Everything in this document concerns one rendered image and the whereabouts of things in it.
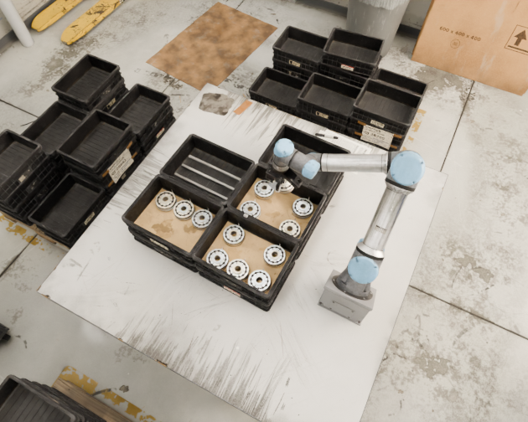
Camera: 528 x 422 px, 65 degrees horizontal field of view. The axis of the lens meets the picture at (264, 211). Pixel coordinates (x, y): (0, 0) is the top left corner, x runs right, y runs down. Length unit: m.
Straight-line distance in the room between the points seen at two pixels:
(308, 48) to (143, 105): 1.40
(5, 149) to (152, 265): 1.46
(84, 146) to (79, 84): 0.60
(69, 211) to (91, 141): 0.49
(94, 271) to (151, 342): 0.48
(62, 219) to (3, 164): 0.50
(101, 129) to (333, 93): 1.68
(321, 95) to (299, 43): 0.59
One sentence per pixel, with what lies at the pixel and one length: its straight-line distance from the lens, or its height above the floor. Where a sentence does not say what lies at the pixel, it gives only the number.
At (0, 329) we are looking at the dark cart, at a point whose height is 0.20.
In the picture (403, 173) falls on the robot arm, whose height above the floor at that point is 1.42.
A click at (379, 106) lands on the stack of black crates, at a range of 3.09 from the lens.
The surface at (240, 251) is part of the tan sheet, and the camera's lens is 1.98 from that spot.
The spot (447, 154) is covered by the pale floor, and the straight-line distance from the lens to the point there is 3.64.
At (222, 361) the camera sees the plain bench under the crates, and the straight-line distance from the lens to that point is 1.97.
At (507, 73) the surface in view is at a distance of 4.29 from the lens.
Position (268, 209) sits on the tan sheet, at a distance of 2.08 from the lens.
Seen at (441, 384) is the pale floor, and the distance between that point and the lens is 2.85.
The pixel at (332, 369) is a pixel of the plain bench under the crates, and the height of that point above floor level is 0.70.
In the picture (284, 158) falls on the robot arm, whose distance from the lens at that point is 1.65.
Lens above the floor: 2.63
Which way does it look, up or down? 60 degrees down
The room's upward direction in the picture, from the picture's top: straight up
